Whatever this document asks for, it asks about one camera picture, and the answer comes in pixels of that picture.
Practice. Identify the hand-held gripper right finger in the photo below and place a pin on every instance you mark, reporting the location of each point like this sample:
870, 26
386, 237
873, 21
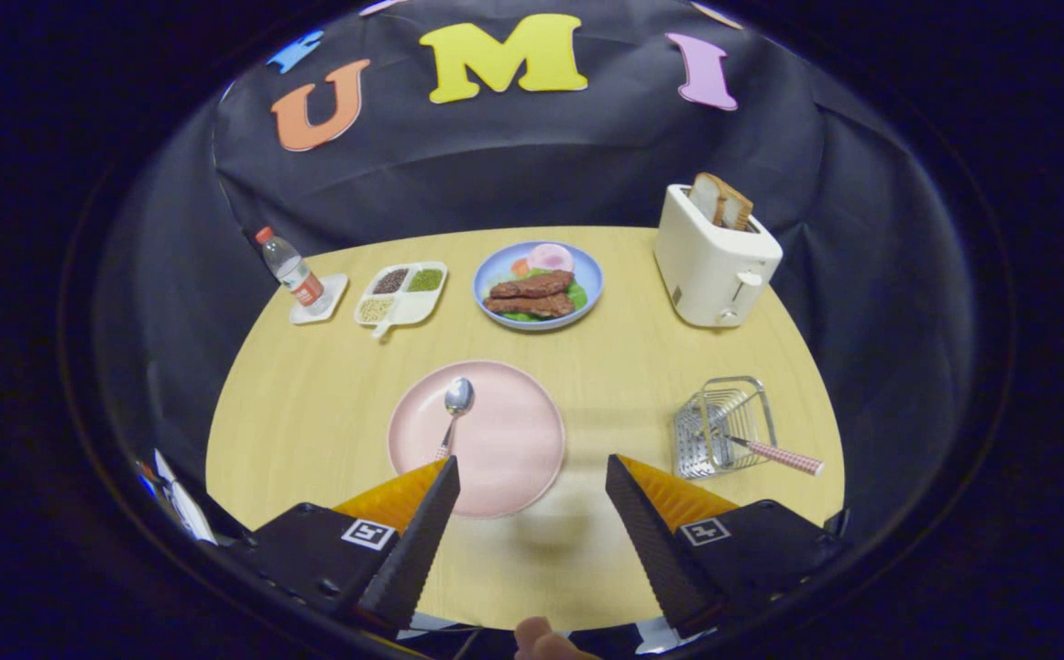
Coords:
651, 541

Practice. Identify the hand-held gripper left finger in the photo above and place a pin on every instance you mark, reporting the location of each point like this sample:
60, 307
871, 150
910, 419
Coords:
417, 550

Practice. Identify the pink round plate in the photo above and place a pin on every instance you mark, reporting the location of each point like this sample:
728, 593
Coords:
513, 440

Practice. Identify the white flat panel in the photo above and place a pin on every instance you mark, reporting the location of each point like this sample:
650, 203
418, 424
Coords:
188, 509

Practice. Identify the white divided condiment tray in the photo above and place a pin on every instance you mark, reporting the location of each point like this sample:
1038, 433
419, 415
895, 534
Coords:
412, 307

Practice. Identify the green lettuce leaves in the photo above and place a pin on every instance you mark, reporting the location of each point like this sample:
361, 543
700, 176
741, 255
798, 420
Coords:
578, 295

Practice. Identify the brown meat slice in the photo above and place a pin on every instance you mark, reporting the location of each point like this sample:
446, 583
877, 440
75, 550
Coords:
532, 306
536, 284

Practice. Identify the white square coaster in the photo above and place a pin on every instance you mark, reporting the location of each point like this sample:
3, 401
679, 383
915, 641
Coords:
334, 289

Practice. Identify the white toaster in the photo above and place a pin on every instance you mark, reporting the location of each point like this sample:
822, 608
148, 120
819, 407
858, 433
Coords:
706, 266

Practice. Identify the blue round plate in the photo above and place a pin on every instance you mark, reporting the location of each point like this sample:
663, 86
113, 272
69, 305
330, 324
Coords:
493, 273

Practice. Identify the pink ham slice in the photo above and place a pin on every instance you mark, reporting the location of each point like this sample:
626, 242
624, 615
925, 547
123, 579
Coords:
550, 257

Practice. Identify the clear water bottle red cap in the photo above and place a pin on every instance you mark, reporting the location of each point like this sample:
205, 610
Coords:
293, 272

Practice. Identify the toast slice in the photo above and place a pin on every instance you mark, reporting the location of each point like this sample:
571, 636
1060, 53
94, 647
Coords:
738, 211
706, 194

